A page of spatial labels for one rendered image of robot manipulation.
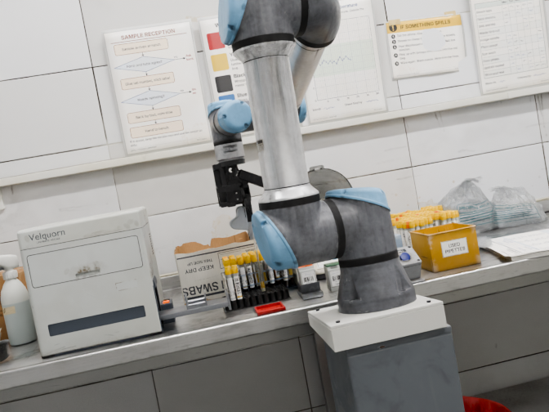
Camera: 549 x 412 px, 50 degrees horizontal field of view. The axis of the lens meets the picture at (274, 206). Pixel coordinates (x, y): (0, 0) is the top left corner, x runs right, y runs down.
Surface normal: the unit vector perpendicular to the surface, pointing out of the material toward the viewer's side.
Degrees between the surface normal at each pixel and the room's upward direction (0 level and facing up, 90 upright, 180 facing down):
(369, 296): 68
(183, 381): 90
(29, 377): 90
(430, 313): 90
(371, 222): 86
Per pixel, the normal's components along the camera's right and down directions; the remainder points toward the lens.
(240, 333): 0.15, 0.03
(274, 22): 0.46, -0.01
